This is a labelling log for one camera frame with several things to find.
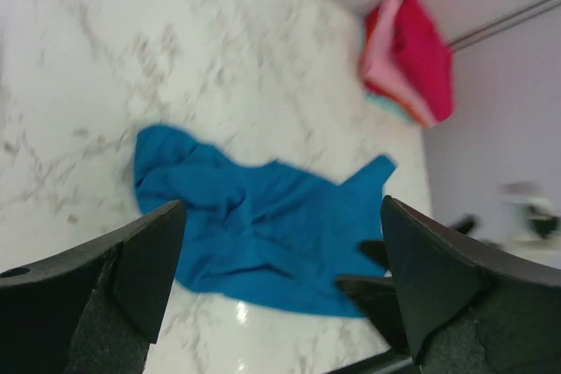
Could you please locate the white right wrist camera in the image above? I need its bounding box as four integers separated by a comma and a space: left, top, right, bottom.
501, 181, 560, 243

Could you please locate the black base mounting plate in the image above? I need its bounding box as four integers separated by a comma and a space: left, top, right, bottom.
328, 349, 421, 374

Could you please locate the folded orange t shirt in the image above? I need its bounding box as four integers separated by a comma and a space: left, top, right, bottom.
364, 5, 439, 128

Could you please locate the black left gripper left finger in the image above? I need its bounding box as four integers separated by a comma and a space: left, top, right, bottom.
1, 201, 187, 373

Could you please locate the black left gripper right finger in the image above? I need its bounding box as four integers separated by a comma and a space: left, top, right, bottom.
381, 196, 560, 373

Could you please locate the folded light blue t shirt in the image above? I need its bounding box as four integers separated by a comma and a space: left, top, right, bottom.
359, 25, 422, 128

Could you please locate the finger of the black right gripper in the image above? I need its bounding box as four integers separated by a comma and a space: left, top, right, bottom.
359, 240, 390, 272
336, 275, 409, 354

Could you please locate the folded pink t shirt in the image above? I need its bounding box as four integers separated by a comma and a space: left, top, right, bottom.
362, 0, 433, 126

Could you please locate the aluminium right frame post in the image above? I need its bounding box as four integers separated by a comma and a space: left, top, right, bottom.
449, 0, 560, 52

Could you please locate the folded crimson t shirt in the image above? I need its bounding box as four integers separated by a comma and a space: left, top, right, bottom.
392, 0, 454, 123

